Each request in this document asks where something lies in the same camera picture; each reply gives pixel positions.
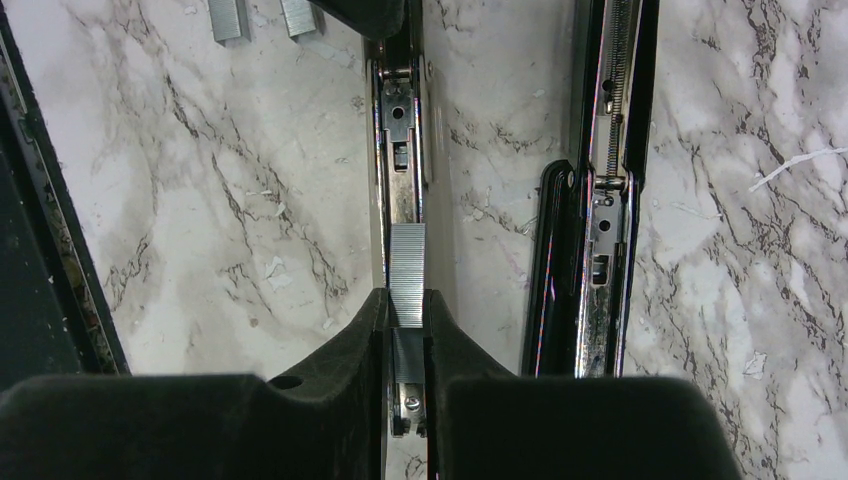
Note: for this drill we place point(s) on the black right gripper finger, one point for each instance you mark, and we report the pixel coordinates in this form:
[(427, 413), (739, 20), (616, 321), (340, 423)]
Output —
[(372, 19)]

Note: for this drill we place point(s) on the staple strip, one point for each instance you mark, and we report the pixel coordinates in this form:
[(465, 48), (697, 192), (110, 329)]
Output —
[(229, 21), (408, 356), (301, 17), (407, 272)]

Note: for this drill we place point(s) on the black stapler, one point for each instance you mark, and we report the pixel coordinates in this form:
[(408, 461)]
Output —
[(587, 223)]

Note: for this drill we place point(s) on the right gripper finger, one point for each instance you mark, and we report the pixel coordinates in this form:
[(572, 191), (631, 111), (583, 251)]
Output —
[(323, 418), (488, 423)]

